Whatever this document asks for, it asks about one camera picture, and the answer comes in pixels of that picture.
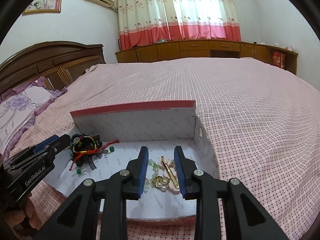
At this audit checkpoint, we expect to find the green bead earring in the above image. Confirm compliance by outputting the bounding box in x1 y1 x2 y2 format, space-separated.
103 146 114 157

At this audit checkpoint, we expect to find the multicolour braided bracelet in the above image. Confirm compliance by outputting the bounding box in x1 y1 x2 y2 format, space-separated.
68 134 119 172

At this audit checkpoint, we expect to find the pink cardboard box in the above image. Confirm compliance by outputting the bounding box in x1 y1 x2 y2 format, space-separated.
45 100 220 222

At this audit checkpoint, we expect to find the dark wooden headboard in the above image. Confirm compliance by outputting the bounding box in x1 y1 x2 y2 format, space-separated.
1 41 105 93

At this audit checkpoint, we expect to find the framed wedding photo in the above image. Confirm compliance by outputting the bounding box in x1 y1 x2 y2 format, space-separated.
22 0 62 15

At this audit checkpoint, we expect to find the left hand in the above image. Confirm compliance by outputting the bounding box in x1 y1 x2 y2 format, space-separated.
1 193 42 239

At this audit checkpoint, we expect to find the purple floral pillow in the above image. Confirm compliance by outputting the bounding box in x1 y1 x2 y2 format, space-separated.
1 77 67 159

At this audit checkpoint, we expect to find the gold pearl earring cluster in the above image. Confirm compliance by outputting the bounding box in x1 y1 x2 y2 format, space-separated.
152 176 170 192

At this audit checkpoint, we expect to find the red gift bag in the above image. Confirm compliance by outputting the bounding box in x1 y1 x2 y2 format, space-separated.
272 51 285 69

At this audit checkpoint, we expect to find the jade bead bracelet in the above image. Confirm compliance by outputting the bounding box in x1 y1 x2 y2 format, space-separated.
143 158 160 193

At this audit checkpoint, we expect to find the pink white curtain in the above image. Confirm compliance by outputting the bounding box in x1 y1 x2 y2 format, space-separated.
117 0 241 50

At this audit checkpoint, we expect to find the long wooden cabinet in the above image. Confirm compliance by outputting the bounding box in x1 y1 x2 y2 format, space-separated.
116 40 298 75

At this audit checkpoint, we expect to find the pink checkered bedspread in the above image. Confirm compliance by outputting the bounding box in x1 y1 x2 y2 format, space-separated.
2 56 320 240

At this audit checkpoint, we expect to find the gold flower hair clip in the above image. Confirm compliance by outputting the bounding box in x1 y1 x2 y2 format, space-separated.
159 156 180 194

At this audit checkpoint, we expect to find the gold pearl brooch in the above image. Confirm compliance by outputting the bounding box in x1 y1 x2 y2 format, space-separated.
170 158 196 167

